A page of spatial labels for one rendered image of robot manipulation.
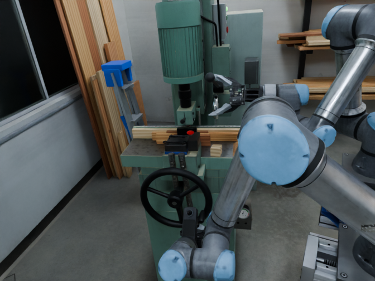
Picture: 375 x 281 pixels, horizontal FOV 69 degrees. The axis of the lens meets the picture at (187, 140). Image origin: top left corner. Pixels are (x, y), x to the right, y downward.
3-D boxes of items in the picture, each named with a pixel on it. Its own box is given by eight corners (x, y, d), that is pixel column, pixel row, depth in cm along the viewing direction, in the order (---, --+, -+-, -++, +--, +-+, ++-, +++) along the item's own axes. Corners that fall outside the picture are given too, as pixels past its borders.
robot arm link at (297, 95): (308, 110, 95) (311, 86, 92) (274, 110, 97) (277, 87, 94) (303, 103, 102) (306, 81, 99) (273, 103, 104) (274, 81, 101)
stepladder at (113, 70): (139, 205, 234) (96, 66, 185) (150, 187, 256) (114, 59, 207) (157, 206, 229) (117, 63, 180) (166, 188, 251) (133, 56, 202)
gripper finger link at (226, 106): (206, 115, 101) (227, 100, 99) (208, 114, 107) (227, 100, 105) (211, 122, 101) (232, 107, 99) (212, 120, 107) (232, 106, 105)
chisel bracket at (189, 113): (178, 128, 126) (176, 111, 122) (183, 116, 139) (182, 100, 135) (193, 128, 125) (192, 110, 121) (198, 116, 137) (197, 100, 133)
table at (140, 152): (113, 178, 119) (110, 166, 117) (136, 145, 146) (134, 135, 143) (257, 184, 108) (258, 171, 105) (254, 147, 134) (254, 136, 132)
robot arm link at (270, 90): (274, 84, 102) (273, 106, 103) (261, 84, 103) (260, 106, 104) (276, 83, 95) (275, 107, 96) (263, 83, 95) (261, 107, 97)
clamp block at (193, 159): (163, 174, 114) (160, 155, 110) (171, 158, 125) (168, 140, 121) (198, 175, 111) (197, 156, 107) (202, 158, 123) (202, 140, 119)
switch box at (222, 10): (213, 40, 137) (212, 4, 129) (215, 37, 145) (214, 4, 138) (225, 39, 135) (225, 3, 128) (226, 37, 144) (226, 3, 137)
